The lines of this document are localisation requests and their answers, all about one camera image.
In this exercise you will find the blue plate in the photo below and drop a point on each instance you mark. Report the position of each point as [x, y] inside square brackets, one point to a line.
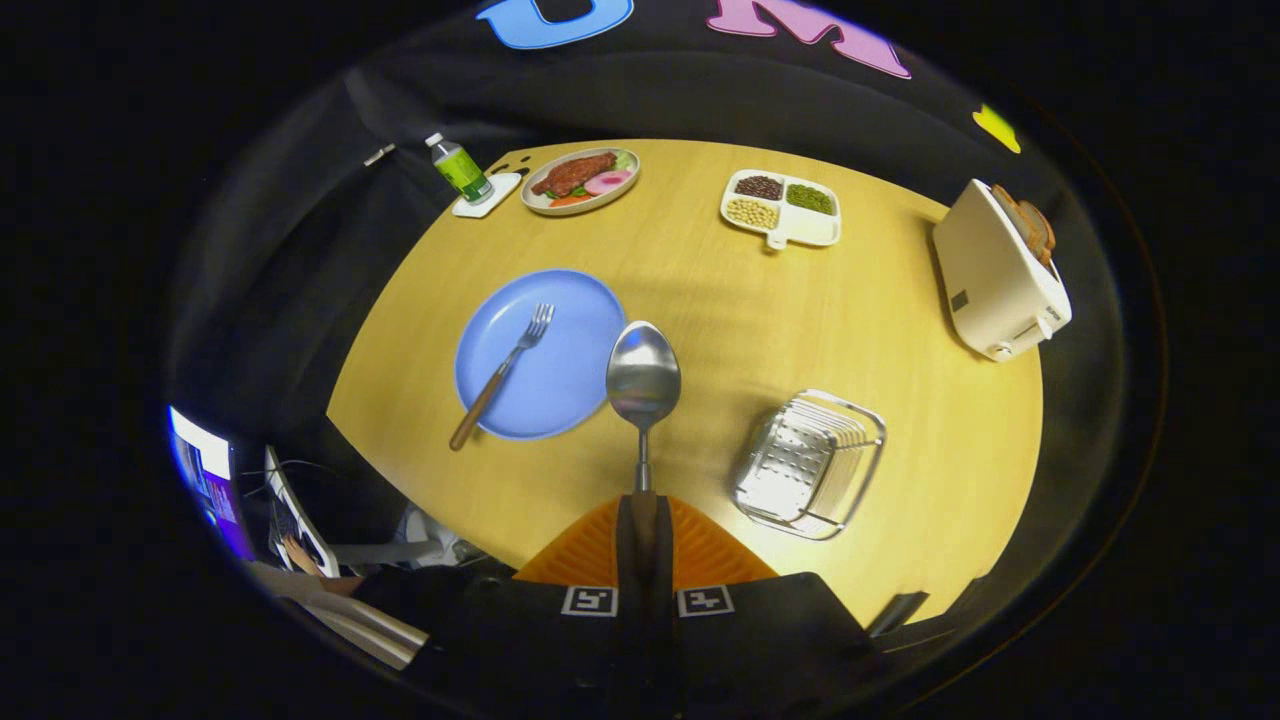
[570, 380]

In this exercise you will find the grey metal bar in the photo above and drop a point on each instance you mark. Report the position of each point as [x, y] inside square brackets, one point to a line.
[390, 552]

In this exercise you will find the white toaster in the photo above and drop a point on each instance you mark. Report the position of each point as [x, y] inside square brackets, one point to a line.
[990, 280]

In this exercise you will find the silver clip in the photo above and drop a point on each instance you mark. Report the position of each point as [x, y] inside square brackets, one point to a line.
[379, 154]

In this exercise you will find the computer monitor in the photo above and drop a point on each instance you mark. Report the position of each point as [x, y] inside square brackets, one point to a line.
[215, 480]

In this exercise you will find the white divided tray of beans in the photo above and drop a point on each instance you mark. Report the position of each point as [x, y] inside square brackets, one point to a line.
[815, 230]

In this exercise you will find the white square coaster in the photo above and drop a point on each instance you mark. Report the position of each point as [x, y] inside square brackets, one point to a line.
[500, 195]

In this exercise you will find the green label water bottle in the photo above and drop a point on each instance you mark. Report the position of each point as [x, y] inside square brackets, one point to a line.
[460, 168]

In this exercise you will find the toasted bread slice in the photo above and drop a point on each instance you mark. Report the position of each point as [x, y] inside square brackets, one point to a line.
[1005, 202]
[1036, 228]

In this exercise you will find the black metal bar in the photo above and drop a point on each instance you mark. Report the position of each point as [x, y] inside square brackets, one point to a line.
[897, 612]

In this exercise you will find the plate of steak and vegetables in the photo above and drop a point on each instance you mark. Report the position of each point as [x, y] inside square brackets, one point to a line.
[575, 175]

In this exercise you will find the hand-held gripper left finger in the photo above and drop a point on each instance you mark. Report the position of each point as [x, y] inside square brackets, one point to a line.
[624, 570]

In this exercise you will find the person's white clothing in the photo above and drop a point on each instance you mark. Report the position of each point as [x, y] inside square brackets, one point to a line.
[340, 615]

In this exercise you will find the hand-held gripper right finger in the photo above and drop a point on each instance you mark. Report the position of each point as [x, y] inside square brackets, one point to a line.
[665, 570]

